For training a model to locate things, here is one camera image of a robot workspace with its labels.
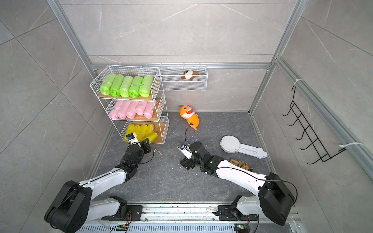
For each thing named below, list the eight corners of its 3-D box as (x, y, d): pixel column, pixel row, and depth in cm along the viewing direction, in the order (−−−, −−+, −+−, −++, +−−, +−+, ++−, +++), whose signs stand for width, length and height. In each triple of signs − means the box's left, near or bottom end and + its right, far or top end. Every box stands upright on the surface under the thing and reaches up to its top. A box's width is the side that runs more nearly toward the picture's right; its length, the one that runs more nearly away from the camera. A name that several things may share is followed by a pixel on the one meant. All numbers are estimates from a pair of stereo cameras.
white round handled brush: (219, 152, 98) (221, 149, 94) (220, 138, 106) (221, 134, 102) (264, 159, 95) (267, 156, 91) (261, 144, 103) (264, 140, 99)
